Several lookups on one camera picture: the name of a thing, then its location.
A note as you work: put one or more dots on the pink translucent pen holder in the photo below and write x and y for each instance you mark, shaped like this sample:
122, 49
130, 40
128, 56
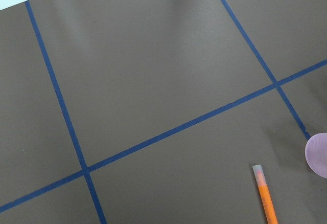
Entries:
315, 154

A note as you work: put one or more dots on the orange highlighter pen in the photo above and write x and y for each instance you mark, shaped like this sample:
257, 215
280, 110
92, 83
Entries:
265, 194

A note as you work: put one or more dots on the brown paper table mat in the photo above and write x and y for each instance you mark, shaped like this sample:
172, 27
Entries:
155, 111

